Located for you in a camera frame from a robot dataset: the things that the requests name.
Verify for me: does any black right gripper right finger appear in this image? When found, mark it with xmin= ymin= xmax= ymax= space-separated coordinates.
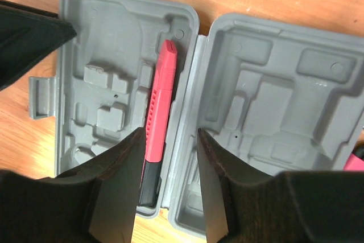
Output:
xmin=197 ymin=129 xmax=363 ymax=242

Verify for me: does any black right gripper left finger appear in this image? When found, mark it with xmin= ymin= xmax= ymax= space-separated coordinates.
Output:
xmin=1 ymin=127 xmax=146 ymax=242

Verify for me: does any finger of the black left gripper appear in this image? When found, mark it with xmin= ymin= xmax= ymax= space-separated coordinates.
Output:
xmin=1 ymin=0 xmax=77 ymax=90

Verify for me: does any pink black utility knife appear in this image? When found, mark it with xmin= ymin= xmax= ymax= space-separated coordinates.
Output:
xmin=139 ymin=40 xmax=177 ymax=207

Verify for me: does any grey plastic tool case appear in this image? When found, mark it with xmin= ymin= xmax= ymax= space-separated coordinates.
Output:
xmin=29 ymin=0 xmax=363 ymax=237

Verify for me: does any pink hex key set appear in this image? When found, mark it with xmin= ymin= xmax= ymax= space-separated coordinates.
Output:
xmin=344 ymin=145 xmax=364 ymax=171

